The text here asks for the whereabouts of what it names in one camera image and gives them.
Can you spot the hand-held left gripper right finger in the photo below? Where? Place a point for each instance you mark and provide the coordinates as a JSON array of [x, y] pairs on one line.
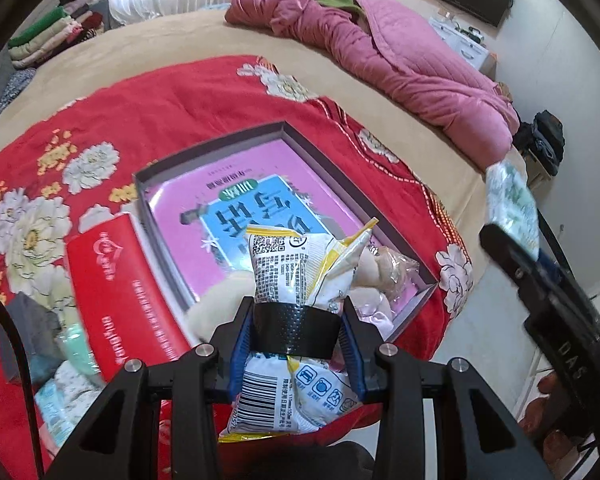
[[355, 360]]

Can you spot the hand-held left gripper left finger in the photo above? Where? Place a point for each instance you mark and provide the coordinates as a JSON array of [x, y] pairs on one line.
[[236, 360]]

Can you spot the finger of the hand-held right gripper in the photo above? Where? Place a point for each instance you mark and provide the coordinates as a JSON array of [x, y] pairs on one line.
[[502, 242]]

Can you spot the white and green tissue pack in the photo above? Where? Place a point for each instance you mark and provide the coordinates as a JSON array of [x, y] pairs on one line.
[[512, 200]]

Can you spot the black dotted band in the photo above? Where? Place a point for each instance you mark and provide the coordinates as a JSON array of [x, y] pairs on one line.
[[295, 330]]

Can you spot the plastic bread bun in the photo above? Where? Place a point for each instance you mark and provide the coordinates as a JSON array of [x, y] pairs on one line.
[[385, 270]]

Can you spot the white and yellow snack packet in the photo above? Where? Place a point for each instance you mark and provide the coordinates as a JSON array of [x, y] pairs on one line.
[[290, 270]]

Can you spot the dark grey shallow box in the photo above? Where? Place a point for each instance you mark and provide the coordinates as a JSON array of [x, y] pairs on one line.
[[280, 160]]

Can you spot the mint green soft item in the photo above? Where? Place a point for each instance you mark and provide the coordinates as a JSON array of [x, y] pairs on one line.
[[80, 355]]

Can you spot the brown shoe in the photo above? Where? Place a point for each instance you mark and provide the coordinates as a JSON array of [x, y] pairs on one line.
[[550, 390], [560, 447]]

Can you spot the white plush toy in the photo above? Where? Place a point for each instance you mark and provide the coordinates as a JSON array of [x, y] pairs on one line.
[[215, 305]]

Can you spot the black bag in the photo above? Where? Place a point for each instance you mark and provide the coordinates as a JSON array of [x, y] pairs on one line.
[[545, 135]]

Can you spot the red and white carton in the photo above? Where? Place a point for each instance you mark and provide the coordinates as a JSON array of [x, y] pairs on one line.
[[125, 280]]

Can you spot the blue and white tissue pack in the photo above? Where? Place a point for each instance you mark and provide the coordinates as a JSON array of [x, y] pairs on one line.
[[62, 400]]

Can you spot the white cabinet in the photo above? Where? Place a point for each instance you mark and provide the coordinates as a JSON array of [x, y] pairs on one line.
[[460, 42]]

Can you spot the pink quilt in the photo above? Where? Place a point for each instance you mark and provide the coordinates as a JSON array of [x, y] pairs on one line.
[[405, 60]]

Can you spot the grey folded cloth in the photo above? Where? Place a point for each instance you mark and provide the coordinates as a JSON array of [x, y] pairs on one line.
[[25, 330]]

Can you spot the red floral blanket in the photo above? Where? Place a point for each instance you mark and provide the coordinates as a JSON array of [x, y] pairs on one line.
[[130, 110]]

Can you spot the dark floral cloth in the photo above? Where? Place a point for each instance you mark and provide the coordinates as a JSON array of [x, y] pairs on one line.
[[15, 87]]

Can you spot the stack of folded clothes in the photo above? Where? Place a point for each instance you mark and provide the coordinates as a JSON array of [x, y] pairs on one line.
[[50, 30]]

